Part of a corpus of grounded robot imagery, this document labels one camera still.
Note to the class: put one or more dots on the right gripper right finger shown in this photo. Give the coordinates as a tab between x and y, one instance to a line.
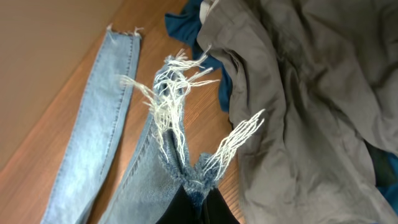
216	210

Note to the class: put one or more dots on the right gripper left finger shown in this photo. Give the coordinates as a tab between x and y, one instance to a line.
180	210

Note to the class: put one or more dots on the light blue denim jeans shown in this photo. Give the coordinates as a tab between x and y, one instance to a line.
160	163

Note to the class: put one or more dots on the grey trousers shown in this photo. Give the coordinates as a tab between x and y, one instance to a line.
311	109

